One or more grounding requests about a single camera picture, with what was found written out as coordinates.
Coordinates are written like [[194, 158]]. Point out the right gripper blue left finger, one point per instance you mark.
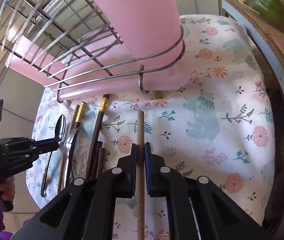
[[132, 169]]

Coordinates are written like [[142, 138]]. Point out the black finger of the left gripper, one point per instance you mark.
[[45, 146]]

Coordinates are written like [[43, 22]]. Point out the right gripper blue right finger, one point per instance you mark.
[[150, 169]]

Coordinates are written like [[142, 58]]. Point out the clear plastic spoon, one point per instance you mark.
[[76, 157]]

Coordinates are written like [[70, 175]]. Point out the black metal spoon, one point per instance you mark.
[[60, 130]]

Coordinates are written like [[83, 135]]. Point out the dark chopstick gold band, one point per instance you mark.
[[93, 152]]

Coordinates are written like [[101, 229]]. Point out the floral bear print cloth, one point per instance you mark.
[[219, 124]]

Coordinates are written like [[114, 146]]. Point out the pink drip tray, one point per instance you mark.
[[109, 69]]

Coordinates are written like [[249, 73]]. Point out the pink utensil holder cup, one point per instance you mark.
[[148, 28]]

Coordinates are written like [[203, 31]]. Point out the green bell pepper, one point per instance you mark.
[[270, 10]]

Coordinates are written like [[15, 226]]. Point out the steel wire dish rack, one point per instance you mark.
[[54, 25]]

